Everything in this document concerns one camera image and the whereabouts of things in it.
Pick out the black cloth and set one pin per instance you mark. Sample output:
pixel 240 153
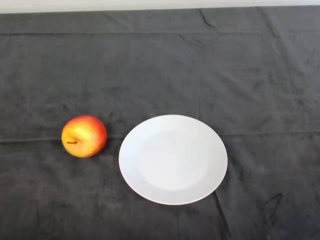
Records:
pixel 160 62

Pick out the white round plate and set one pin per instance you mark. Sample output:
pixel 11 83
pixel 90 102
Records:
pixel 175 162

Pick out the red yellow apple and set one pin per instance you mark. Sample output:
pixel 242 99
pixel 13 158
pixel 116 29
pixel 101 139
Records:
pixel 87 135

